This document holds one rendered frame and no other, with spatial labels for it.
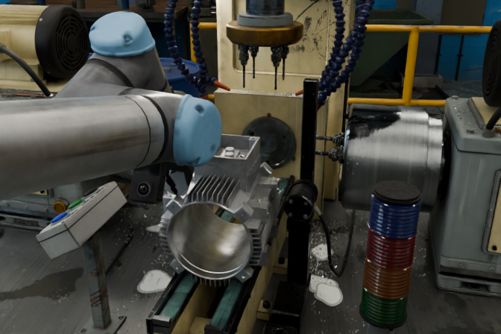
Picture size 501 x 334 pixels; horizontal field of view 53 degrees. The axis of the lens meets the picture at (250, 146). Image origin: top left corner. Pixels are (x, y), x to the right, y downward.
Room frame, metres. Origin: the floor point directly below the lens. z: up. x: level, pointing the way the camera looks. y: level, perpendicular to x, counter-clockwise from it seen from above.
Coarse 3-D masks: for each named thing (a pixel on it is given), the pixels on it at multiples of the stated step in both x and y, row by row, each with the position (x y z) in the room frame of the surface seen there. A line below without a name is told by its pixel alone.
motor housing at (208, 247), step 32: (192, 192) 0.78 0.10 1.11; (224, 192) 0.81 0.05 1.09; (256, 192) 0.87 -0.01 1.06; (160, 224) 0.80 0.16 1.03; (192, 224) 0.89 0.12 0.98; (224, 224) 0.95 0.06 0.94; (256, 224) 0.77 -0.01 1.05; (192, 256) 0.81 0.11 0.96; (224, 256) 0.84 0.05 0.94; (256, 256) 0.75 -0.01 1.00
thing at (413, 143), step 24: (360, 120) 1.05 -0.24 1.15; (384, 120) 1.04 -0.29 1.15; (408, 120) 1.03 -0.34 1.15; (432, 120) 1.04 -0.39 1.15; (336, 144) 1.15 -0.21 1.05; (360, 144) 1.00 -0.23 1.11; (384, 144) 0.99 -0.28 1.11; (408, 144) 0.99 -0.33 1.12; (432, 144) 0.99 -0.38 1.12; (360, 168) 0.98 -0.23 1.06; (384, 168) 0.97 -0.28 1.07; (408, 168) 0.96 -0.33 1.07; (432, 168) 0.96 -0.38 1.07; (360, 192) 0.99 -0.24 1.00; (432, 192) 0.96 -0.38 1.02
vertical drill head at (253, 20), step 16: (256, 0) 1.16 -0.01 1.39; (272, 0) 1.16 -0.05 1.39; (240, 16) 1.18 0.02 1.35; (256, 16) 1.15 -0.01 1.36; (272, 16) 1.15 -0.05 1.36; (288, 16) 1.17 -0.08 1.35; (240, 32) 1.13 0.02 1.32; (256, 32) 1.11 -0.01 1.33; (272, 32) 1.11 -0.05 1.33; (288, 32) 1.13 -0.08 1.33; (240, 48) 1.15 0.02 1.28; (256, 48) 1.25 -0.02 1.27; (272, 48) 1.14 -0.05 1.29; (288, 48) 1.23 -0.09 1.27
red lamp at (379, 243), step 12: (372, 240) 0.56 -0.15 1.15; (384, 240) 0.54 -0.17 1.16; (396, 240) 0.54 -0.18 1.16; (408, 240) 0.54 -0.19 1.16; (372, 252) 0.55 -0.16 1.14; (384, 252) 0.54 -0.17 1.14; (396, 252) 0.54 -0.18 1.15; (408, 252) 0.54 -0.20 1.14; (384, 264) 0.54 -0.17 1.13; (396, 264) 0.54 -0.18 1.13; (408, 264) 0.54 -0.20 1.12
